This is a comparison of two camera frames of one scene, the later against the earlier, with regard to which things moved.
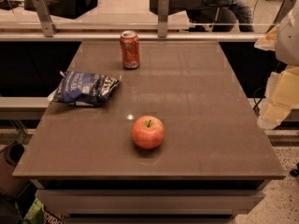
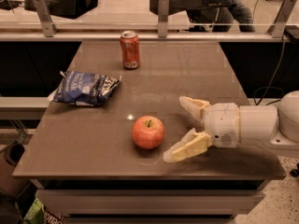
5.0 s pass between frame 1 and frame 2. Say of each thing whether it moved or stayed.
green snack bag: stayed
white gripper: moved
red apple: stayed
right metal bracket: stayed
